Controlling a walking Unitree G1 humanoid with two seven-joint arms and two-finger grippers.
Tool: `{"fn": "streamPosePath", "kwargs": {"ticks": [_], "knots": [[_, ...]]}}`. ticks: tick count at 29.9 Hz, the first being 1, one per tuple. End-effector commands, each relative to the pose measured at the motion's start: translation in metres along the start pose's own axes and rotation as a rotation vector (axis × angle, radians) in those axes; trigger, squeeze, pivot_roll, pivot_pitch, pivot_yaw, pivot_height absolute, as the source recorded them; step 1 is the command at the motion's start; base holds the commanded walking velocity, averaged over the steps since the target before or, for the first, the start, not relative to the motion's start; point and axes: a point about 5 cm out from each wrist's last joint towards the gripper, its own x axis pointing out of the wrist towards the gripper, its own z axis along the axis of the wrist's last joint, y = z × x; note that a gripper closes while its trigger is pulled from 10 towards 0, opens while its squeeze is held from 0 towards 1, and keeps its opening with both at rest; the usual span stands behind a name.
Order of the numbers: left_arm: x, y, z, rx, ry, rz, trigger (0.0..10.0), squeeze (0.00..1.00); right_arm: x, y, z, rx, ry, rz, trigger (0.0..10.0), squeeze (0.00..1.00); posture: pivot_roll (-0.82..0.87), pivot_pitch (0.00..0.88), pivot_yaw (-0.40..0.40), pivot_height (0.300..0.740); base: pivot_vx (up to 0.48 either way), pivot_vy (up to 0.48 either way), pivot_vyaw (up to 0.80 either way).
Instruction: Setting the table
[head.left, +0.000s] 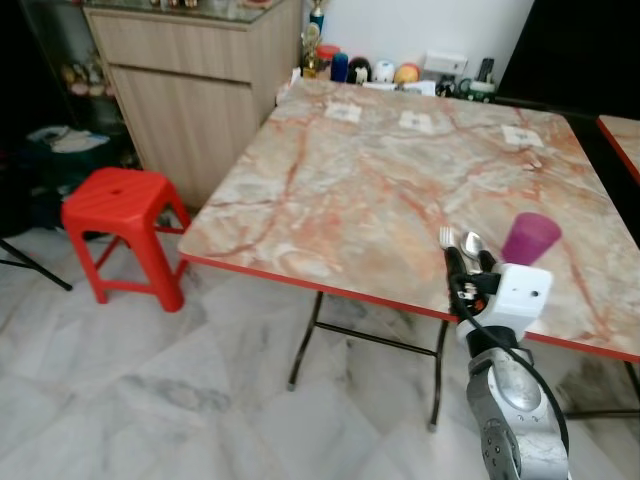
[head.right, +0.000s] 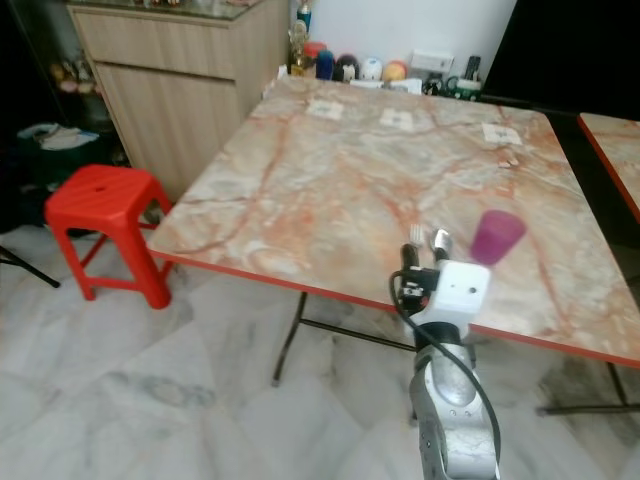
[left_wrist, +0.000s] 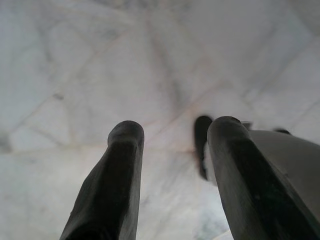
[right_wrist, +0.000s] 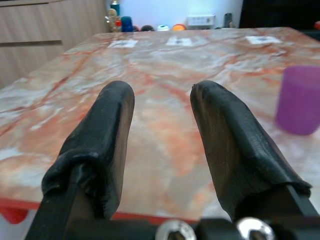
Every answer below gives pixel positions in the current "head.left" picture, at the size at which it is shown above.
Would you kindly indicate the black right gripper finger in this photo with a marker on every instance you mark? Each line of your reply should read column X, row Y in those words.
column 487, row 262
column 455, row 262

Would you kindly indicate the purple plastic cup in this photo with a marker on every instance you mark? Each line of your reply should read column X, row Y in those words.
column 530, row 238

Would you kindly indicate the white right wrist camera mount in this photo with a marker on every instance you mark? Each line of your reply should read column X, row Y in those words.
column 525, row 290

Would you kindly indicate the white blue clothes iron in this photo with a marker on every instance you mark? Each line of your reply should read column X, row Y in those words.
column 62, row 139

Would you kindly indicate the black tripod leg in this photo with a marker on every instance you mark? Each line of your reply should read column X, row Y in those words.
column 40, row 268

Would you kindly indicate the red round toy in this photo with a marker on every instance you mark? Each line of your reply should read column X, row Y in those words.
column 327, row 51

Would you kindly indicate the black television screen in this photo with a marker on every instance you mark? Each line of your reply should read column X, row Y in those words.
column 580, row 50

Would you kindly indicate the orange yellow round toy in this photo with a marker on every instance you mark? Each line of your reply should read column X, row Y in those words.
column 407, row 74

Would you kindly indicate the black round toy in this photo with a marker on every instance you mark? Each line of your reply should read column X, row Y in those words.
column 360, row 70

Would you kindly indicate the red plastic stool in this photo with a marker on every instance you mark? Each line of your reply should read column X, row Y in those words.
column 120, row 205

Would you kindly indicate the marble top folding table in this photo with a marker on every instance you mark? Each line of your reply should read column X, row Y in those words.
column 380, row 200
column 625, row 140

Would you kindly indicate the white round toy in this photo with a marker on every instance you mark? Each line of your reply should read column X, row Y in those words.
column 384, row 72

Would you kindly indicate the white wall socket box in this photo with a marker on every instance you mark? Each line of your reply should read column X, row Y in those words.
column 445, row 62

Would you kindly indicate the green and white gadget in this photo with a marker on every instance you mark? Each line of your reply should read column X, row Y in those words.
column 477, row 88

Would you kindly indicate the blue toy figure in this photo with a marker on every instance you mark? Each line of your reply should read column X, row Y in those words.
column 339, row 68

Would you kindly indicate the gold and blue trophy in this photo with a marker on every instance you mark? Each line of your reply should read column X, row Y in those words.
column 314, row 45

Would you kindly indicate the silver metal spoon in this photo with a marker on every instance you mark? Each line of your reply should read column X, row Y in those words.
column 475, row 243

